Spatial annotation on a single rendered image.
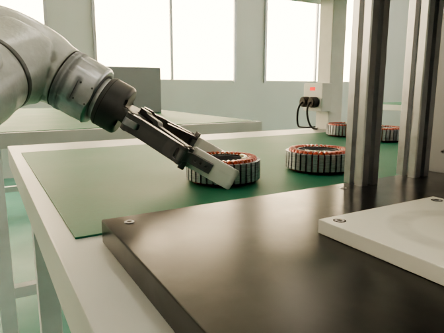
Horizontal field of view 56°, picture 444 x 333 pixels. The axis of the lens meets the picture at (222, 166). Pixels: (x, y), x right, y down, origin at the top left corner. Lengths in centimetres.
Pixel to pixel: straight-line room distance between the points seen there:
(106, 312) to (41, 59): 40
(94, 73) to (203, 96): 463
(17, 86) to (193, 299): 40
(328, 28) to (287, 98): 452
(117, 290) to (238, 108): 521
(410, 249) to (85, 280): 23
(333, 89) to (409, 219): 108
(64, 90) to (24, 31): 9
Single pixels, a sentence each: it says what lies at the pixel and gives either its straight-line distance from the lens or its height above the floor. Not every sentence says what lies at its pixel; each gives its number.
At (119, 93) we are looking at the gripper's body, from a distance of 61.
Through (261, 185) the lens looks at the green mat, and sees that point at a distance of 60.
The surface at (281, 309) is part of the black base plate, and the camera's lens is 24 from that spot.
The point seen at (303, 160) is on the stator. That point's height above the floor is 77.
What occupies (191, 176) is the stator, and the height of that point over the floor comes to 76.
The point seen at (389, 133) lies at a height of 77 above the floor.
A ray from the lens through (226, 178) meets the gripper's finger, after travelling 57.
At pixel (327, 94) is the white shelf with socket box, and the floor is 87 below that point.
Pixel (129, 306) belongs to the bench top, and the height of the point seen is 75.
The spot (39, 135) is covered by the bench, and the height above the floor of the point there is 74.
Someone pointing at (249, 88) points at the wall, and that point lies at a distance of 556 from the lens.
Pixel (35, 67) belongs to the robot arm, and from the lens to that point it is 60.
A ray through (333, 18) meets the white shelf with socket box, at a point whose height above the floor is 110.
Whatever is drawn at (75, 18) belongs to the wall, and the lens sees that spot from 479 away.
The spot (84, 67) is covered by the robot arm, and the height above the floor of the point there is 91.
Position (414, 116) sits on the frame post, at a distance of 60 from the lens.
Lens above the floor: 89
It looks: 10 degrees down
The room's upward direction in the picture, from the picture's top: straight up
